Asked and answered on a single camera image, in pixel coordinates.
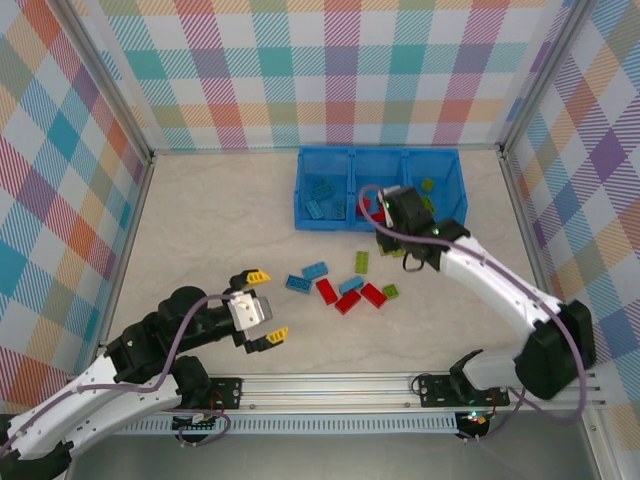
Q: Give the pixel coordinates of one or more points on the blue lego brick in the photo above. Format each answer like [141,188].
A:
[351,285]
[298,283]
[315,270]
[321,188]
[315,209]
[338,210]

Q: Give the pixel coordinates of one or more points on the aluminium front rail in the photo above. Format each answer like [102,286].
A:
[325,392]

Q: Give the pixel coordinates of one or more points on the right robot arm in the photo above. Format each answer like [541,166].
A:
[500,285]

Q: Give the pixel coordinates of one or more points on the red lego plate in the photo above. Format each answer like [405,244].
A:
[374,295]

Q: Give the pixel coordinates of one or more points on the small green lego plate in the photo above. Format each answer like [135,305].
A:
[390,291]

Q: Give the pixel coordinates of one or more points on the small red lego brick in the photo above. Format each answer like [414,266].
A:
[376,216]

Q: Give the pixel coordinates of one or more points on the aluminium side rail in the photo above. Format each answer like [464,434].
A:
[127,250]
[525,225]

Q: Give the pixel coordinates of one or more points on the aluminium frame post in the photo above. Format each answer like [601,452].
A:
[107,85]
[547,75]

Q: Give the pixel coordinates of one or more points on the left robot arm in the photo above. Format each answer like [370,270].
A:
[125,400]

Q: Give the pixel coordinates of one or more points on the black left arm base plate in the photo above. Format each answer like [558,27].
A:
[227,392]

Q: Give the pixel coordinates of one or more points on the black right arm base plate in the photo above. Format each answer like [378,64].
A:
[435,391]

